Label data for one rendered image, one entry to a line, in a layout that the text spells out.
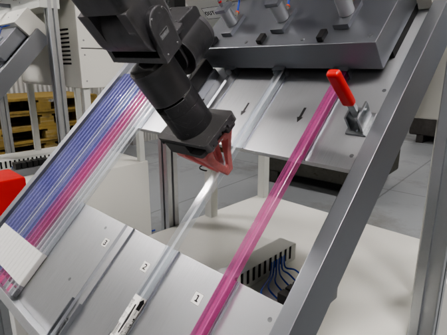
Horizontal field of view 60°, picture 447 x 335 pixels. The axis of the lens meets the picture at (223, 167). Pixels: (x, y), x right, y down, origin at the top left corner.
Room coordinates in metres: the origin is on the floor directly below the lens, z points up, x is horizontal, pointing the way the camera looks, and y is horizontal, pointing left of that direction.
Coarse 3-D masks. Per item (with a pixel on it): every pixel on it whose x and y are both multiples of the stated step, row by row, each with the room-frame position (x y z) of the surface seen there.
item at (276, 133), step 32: (416, 32) 0.58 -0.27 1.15; (224, 96) 0.70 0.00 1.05; (256, 96) 0.66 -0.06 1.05; (288, 96) 0.61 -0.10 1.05; (320, 96) 0.58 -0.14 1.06; (384, 96) 0.52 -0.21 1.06; (160, 128) 0.73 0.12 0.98; (256, 128) 0.60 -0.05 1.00; (288, 128) 0.56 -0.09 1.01; (320, 128) 0.53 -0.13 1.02; (320, 160) 0.49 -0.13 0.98; (352, 160) 0.46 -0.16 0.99
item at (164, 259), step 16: (272, 80) 0.65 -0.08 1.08; (272, 96) 0.63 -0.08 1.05; (256, 112) 0.61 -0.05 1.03; (240, 128) 0.60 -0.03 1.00; (240, 144) 0.58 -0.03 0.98; (224, 160) 0.56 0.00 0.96; (208, 192) 0.53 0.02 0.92; (192, 208) 0.52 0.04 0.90; (192, 224) 0.51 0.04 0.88; (176, 240) 0.49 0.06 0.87; (160, 256) 0.48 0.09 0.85; (160, 272) 0.46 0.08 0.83; (144, 288) 0.45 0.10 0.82
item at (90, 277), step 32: (96, 224) 0.61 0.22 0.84; (64, 256) 0.59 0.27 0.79; (96, 256) 0.56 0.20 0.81; (128, 256) 0.52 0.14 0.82; (32, 288) 0.57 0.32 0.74; (64, 288) 0.54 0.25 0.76; (96, 288) 0.50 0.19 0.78; (128, 288) 0.48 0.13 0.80; (160, 288) 0.45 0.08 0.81; (192, 288) 0.43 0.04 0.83; (64, 320) 0.49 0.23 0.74; (96, 320) 0.46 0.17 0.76; (160, 320) 0.42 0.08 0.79; (192, 320) 0.40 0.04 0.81; (224, 320) 0.38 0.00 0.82; (256, 320) 0.36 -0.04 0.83
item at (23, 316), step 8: (0, 288) 0.58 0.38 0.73; (0, 296) 0.56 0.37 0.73; (8, 296) 0.55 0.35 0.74; (8, 304) 0.54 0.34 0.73; (16, 304) 0.53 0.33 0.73; (16, 312) 0.52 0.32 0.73; (24, 312) 0.52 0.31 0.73; (24, 320) 0.50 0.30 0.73; (32, 320) 0.50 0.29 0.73; (24, 328) 0.48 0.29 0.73; (32, 328) 0.48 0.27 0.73; (40, 328) 0.49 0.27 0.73
